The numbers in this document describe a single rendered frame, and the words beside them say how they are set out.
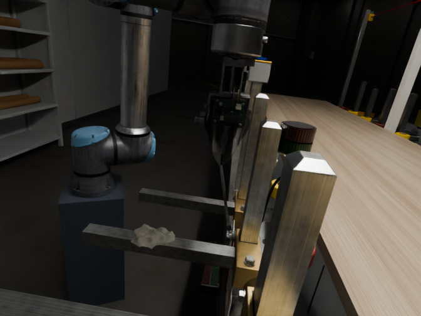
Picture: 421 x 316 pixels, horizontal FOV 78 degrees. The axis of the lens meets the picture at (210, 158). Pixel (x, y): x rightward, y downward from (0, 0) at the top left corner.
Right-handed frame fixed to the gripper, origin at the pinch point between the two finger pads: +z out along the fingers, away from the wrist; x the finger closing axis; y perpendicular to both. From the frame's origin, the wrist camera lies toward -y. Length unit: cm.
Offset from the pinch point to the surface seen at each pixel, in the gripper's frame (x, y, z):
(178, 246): -5.9, 10.6, 15.9
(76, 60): -239, -333, 2
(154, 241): -10.6, 11.0, 15.1
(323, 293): 27.8, 2.7, 28.6
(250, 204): 6.9, 7.2, 5.9
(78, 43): -238, -341, -21
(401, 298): 30.8, 18.4, 12.1
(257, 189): 7.6, 7.3, 2.5
